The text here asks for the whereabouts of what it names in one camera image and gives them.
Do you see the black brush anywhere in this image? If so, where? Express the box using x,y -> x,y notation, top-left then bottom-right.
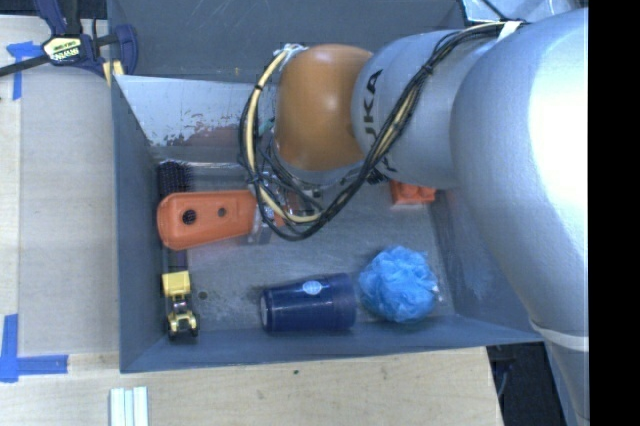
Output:
156,159 -> 195,273

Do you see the grey metal bin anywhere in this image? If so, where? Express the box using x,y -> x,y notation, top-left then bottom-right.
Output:
104,0 -> 547,375

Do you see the dark blue cup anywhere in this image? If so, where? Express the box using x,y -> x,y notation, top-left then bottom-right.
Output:
258,272 -> 359,334

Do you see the blue bath pouf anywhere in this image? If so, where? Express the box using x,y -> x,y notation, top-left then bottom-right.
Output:
357,244 -> 442,325

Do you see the orange handle with holes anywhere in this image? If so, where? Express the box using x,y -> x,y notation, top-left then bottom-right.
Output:
155,189 -> 260,252

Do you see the yellow toy truck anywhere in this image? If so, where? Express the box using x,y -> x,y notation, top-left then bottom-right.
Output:
160,269 -> 201,341

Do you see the orange toy block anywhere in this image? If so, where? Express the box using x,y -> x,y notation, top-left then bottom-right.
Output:
389,179 -> 437,207

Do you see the pale wood flat board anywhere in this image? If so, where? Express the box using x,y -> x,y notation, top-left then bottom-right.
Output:
17,16 -> 124,359

